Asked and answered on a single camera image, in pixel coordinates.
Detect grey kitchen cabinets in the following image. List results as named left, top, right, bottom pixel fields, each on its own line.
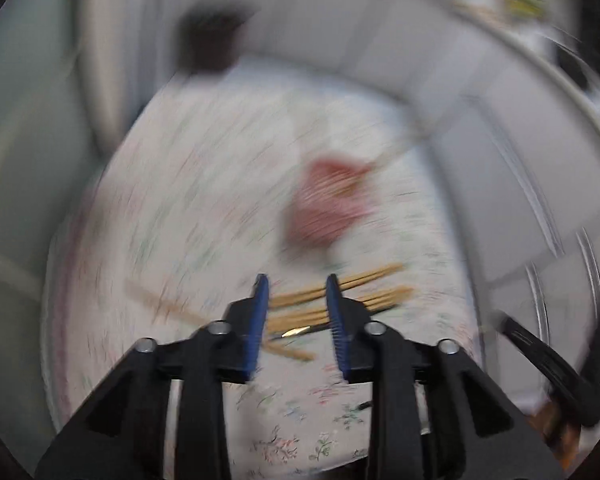
left=78, top=0, right=600, bottom=401

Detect pink perforated utensil basket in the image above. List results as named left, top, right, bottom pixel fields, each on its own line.
left=285, top=155, right=376, bottom=248

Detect floral tablecloth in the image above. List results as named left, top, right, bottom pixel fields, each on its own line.
left=40, top=66, right=487, bottom=480

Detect black trash bin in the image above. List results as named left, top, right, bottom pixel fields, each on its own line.
left=176, top=2, right=254, bottom=74

